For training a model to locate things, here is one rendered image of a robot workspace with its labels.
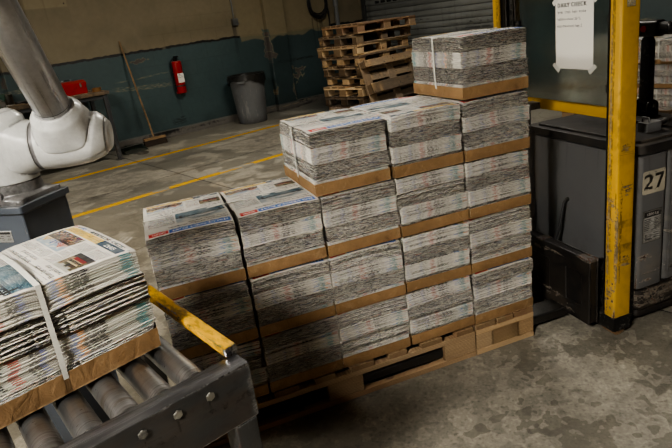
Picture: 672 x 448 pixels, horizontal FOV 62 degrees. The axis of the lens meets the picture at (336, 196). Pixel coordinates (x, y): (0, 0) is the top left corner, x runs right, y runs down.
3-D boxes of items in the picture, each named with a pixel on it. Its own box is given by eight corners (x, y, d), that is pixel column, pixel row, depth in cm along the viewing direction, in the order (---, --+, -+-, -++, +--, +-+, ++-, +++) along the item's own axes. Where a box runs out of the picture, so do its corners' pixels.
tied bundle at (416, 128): (353, 161, 234) (346, 106, 227) (415, 147, 243) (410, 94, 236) (394, 181, 200) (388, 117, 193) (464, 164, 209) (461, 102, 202)
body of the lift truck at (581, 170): (527, 268, 302) (523, 122, 278) (607, 243, 318) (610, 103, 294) (633, 326, 239) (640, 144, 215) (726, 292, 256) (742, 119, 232)
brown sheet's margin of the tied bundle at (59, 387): (37, 338, 126) (31, 321, 125) (86, 384, 106) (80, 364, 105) (8, 351, 122) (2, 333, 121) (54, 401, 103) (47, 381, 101)
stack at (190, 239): (186, 393, 234) (140, 206, 209) (432, 315, 268) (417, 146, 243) (197, 455, 199) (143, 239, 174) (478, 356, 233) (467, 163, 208)
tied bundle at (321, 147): (284, 176, 225) (275, 119, 218) (351, 161, 234) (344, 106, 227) (315, 199, 191) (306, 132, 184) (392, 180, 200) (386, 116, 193)
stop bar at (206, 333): (153, 290, 144) (151, 283, 144) (240, 351, 112) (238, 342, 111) (141, 295, 142) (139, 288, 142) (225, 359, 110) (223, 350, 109)
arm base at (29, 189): (-40, 212, 166) (-46, 195, 164) (18, 189, 186) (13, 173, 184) (9, 211, 161) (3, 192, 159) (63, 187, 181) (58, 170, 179)
